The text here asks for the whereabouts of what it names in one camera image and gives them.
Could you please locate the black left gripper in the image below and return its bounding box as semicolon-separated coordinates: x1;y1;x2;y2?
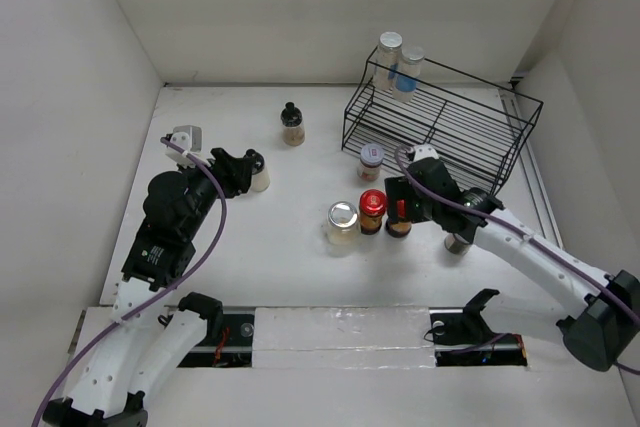
178;147;253;238

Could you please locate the white bottle black cap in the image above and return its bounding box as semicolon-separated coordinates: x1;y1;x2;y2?
245;149;270;192

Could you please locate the red-lid sauce jar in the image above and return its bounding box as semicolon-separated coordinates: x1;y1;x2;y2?
385;200;412;238
359;189;387;235

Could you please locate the clear jar silver lid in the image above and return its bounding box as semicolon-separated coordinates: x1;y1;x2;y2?
326;201;360;245

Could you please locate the blue-label silver-lid jar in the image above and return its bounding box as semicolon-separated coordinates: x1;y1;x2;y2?
392;45;425;102

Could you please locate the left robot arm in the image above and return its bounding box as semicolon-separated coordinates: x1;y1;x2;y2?
32;143;264;426

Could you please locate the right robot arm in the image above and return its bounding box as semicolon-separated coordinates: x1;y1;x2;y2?
384;156;639;372

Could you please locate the dark spice jar white lid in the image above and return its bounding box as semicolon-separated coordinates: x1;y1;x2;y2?
444;233;472;256

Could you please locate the white-lid spice jar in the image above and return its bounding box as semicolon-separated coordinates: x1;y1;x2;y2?
357;143;385;181

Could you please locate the black-cap spice shaker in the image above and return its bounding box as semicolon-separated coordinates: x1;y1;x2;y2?
280;102;305;146

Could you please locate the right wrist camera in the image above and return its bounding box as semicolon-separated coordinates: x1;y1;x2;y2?
405;144;439;163

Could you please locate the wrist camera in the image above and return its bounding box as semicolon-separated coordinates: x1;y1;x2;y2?
164;125;202;168
405;144;439;163

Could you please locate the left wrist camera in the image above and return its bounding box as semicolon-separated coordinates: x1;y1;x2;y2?
164;125;202;168

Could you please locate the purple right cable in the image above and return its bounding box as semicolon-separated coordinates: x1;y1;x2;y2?
394;145;640;376

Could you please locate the purple cable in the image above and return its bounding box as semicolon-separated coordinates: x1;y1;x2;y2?
394;145;640;376
29;135;228;427

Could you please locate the black wire rack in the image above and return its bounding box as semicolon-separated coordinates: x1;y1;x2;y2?
341;50;544;194

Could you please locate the metal base rail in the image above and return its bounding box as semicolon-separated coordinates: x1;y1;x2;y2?
180;307;527;370

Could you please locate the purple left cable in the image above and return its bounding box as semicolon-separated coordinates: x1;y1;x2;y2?
29;135;228;427

